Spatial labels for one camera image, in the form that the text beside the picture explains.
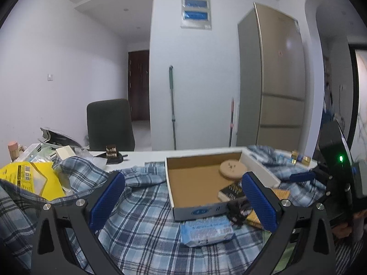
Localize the clear plastic bag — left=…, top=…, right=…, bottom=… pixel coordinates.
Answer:
left=75, top=147, right=96, bottom=161

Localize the blue tissue pack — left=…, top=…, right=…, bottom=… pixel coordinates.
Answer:
left=180, top=216, right=236, bottom=247

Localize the small white box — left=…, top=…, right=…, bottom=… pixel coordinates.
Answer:
left=55, top=146, right=75, bottom=159

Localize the black hair tie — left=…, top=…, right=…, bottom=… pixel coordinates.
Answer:
left=226, top=201, right=253, bottom=225

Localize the black and white bag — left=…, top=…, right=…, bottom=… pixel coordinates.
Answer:
left=39, top=127, right=83, bottom=148

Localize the pink-handled broom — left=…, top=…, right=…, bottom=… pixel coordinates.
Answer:
left=228, top=97, right=235, bottom=146

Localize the blue plaid cloth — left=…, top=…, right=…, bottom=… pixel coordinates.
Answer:
left=0, top=145, right=367, bottom=275

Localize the dark book with gold print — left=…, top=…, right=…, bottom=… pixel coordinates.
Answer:
left=218, top=181, right=247, bottom=202

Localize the black tape dispenser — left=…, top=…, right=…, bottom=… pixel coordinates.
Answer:
left=95, top=152, right=128, bottom=164

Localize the beige bottle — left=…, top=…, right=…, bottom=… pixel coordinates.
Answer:
left=8, top=141, right=20, bottom=162

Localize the shallow cardboard box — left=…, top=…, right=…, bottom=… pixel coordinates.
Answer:
left=165, top=148, right=281, bottom=222

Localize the wall electrical panel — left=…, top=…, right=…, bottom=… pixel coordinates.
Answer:
left=181, top=0, right=213, bottom=30

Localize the white green packet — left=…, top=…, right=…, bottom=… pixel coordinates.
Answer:
left=21, top=144, right=56, bottom=162

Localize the green-handled mop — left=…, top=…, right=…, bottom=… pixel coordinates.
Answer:
left=168, top=65, right=177, bottom=150

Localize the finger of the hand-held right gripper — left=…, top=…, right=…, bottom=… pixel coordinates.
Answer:
left=289, top=165, right=330, bottom=184

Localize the dark brown door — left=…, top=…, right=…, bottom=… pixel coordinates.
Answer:
left=128, top=50, right=150, bottom=121

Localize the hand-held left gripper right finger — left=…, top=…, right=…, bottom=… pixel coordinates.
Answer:
left=241, top=172, right=336, bottom=275

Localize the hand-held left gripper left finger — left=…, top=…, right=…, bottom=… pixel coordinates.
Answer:
left=31, top=171, right=127, bottom=275

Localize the gold refrigerator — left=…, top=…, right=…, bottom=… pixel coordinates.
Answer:
left=236, top=2, right=307, bottom=157

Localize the dark grey chair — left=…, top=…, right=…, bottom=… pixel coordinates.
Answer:
left=86, top=99, right=136, bottom=151

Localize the yellow plastic bag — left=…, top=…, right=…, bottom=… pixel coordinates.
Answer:
left=0, top=161, right=67, bottom=201

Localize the black-framed wall art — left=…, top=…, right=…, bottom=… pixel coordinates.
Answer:
left=348, top=44, right=367, bottom=149

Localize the round beige wooden disc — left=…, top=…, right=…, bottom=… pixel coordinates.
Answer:
left=219, top=160, right=247, bottom=180

